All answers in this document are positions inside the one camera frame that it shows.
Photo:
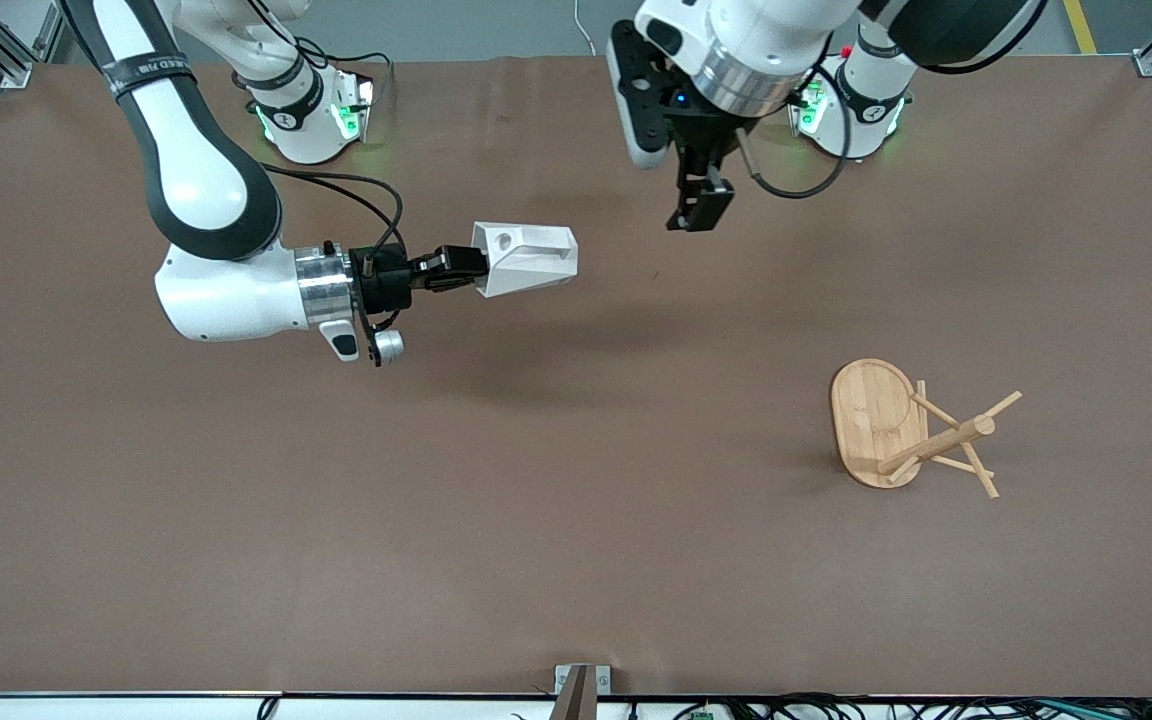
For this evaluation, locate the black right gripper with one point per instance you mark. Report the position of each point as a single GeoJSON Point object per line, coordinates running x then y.
{"type": "Point", "coordinates": [388, 279]}

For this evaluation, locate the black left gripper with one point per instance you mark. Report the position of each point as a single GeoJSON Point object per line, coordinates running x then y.
{"type": "Point", "coordinates": [704, 141]}

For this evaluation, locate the white faceted cup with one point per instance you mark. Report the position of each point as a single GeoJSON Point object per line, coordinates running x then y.
{"type": "Point", "coordinates": [526, 260]}

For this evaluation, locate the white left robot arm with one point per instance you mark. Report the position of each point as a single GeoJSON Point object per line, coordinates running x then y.
{"type": "Point", "coordinates": [756, 40]}

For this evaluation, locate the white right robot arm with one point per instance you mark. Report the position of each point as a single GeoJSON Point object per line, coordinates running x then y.
{"type": "Point", "coordinates": [201, 190]}

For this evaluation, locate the wooden cup rack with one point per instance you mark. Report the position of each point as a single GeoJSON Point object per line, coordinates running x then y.
{"type": "Point", "coordinates": [871, 420]}

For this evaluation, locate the brown table cover sheet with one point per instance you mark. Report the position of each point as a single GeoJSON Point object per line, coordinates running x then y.
{"type": "Point", "coordinates": [576, 500]}

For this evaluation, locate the grey metal camera bracket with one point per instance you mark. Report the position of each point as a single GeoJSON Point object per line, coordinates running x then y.
{"type": "Point", "coordinates": [581, 690]}

